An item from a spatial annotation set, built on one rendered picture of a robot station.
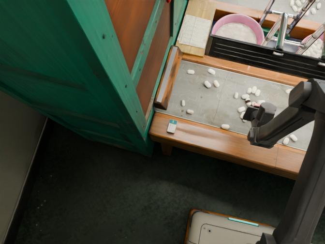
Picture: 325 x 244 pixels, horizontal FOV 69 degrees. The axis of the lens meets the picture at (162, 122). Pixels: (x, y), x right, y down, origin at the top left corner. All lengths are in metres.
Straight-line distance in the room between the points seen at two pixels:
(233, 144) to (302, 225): 0.61
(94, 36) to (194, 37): 0.95
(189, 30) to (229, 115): 0.48
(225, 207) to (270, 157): 0.81
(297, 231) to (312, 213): 0.05
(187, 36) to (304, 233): 1.00
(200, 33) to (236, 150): 0.61
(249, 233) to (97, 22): 1.48
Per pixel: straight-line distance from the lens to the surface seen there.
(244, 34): 1.40
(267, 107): 0.93
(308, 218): 0.58
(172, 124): 1.08
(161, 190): 1.84
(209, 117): 1.15
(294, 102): 0.59
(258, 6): 1.52
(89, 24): 0.36
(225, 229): 1.61
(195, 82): 1.21
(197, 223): 1.58
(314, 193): 0.55
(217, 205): 1.87
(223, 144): 1.11
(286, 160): 1.19
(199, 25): 1.33
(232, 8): 1.44
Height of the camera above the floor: 1.83
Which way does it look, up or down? 75 degrees down
